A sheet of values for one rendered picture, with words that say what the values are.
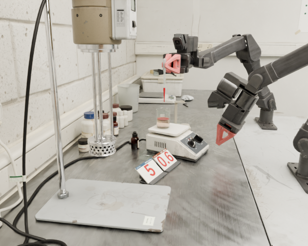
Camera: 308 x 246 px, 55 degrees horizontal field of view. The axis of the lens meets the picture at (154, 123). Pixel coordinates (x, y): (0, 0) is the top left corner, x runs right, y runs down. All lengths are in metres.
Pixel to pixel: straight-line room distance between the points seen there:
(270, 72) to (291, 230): 0.43
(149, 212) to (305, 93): 2.10
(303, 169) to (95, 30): 0.70
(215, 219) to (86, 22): 0.51
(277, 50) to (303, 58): 1.58
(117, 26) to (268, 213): 0.55
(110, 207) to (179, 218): 0.17
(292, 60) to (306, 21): 1.68
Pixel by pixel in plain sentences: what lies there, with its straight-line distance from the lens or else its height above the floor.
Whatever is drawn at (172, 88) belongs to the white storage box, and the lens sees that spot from 2.12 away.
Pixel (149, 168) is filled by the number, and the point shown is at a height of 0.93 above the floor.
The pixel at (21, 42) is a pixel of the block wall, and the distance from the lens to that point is 0.98.
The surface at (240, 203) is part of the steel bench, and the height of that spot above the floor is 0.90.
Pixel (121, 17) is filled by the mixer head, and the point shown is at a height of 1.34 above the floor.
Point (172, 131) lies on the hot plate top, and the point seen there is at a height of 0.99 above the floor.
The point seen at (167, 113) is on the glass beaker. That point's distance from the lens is 1.05.
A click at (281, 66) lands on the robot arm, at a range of 0.92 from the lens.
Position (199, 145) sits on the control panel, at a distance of 1.06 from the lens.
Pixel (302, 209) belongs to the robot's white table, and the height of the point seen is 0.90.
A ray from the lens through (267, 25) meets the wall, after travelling 2.52.
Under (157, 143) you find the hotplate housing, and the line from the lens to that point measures 1.05.
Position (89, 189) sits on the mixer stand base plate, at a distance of 0.83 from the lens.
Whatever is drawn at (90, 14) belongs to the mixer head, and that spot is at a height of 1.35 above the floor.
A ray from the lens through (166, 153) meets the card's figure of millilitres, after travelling 1.00.
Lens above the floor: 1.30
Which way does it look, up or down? 16 degrees down
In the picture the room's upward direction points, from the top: straight up
